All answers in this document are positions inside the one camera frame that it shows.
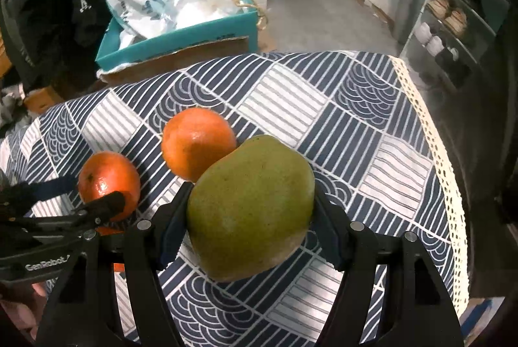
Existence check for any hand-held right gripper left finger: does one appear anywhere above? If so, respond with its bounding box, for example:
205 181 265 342
34 182 194 347

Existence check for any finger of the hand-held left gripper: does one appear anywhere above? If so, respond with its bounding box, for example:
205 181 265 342
16 191 131 236
18 174 81 207

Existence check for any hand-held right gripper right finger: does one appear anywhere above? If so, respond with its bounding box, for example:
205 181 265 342
312 184 465 347

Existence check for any green yellow mango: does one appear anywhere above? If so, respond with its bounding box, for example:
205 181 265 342
186 134 316 283

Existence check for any person's left hand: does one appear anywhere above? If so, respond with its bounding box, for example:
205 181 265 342
0 281 48 335

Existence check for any large orange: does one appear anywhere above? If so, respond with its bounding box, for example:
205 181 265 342
161 107 238 183

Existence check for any blue white patterned tablecloth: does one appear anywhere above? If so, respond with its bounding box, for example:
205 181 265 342
0 51 471 347

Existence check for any large cardboard box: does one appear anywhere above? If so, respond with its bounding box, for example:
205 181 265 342
96 35 260 89

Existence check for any teal box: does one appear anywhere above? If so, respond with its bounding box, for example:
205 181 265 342
95 0 260 73

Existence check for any large black hooded coat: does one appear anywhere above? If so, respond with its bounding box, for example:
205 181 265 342
0 0 119 89

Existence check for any metal shoe rack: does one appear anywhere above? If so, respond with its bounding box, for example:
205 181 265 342
398 0 511 89

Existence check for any clear plastic bag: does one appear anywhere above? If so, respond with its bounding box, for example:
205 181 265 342
162 0 244 37

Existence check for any group of assorted shoes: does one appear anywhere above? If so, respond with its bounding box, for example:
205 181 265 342
416 0 485 85

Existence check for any yellow packing strap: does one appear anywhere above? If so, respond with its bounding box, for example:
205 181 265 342
232 0 270 30

